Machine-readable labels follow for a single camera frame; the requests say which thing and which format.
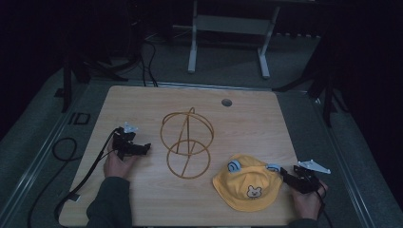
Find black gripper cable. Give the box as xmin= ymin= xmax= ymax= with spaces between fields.
xmin=315 ymin=181 xmax=335 ymax=228
xmin=54 ymin=127 xmax=123 ymax=226

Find yellow bear bucket hat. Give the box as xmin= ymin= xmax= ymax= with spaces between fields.
xmin=212 ymin=153 xmax=285 ymax=213

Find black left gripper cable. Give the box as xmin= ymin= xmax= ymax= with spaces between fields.
xmin=54 ymin=127 xmax=123 ymax=226

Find black hanging cables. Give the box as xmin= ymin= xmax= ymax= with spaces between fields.
xmin=139 ymin=39 xmax=160 ymax=88

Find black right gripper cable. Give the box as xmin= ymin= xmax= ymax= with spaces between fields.
xmin=315 ymin=181 xmax=335 ymax=228

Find person's right hand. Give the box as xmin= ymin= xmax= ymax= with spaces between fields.
xmin=290 ymin=180 xmax=329 ymax=221

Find black tripod stand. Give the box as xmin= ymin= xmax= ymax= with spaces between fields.
xmin=60 ymin=37 xmax=144 ymax=114
xmin=273 ymin=31 xmax=349 ymax=128

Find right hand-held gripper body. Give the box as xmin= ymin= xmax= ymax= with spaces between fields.
xmin=292 ymin=159 xmax=332 ymax=195

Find white metal desk frame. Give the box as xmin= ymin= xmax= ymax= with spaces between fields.
xmin=186 ymin=0 xmax=281 ymax=80

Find black looped floor cable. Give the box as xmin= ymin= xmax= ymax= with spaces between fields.
xmin=27 ymin=137 xmax=79 ymax=228

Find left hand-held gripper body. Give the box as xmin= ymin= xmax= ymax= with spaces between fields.
xmin=111 ymin=122 xmax=141 ymax=162

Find gold wire hat stand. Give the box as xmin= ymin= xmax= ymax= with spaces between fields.
xmin=160 ymin=106 xmax=216 ymax=181

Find person's left hand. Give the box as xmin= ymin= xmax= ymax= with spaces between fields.
xmin=103 ymin=142 xmax=139 ymax=181

